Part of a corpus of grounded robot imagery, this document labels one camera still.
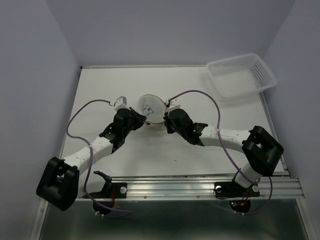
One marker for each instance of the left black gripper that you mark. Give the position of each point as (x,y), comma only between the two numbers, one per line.
(139,119)

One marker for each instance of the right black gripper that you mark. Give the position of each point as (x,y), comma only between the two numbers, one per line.
(167,122)

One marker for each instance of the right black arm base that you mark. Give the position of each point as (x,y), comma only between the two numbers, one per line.
(230,190)

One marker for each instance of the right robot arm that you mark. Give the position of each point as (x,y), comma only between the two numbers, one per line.
(262,150)

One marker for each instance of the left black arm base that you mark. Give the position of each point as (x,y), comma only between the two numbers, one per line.
(103,187)

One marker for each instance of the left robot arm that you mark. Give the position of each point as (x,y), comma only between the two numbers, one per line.
(59,183)

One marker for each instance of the white plastic basket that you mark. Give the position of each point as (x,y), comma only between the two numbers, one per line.
(240,76)

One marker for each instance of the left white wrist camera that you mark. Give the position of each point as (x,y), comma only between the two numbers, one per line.
(119,103)

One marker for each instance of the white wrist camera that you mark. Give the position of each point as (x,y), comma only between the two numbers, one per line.
(119,103)
(172,104)

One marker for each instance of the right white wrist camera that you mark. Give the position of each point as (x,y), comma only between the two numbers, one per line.
(172,104)

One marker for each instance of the aluminium mounting rail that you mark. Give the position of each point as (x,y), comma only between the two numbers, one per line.
(194,188)

